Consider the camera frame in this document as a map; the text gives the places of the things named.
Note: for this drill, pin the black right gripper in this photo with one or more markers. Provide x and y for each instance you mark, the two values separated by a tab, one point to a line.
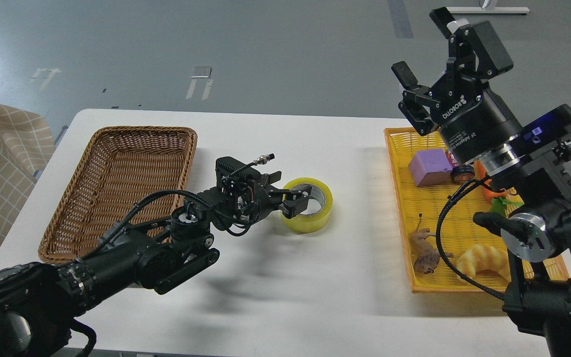
469	116

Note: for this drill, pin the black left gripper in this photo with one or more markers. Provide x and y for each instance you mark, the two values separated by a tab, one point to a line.
247	191

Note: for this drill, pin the yellow tape roll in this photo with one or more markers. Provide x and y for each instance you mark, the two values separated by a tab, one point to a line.
311	222

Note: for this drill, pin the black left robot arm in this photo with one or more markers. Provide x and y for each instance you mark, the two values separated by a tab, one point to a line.
162	242

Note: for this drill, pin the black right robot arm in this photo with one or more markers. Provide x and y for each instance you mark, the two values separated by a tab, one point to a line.
538	234

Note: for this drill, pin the white stand base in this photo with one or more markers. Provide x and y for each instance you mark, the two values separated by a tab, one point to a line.
488	7

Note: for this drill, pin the purple block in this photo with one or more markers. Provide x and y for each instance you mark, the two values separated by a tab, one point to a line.
430	167

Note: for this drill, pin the small red can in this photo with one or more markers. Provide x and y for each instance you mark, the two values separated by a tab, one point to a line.
460	173

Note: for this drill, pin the orange toy carrot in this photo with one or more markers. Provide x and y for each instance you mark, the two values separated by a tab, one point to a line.
487	192

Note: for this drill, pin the brown toy animal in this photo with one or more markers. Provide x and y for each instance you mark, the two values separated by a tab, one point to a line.
428	257

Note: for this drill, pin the yellow plastic basket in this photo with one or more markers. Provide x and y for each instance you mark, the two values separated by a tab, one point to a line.
421	206

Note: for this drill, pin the brown wicker basket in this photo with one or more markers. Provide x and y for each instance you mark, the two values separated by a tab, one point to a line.
119	166

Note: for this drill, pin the toy croissant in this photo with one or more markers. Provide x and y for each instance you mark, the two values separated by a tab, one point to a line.
482	257

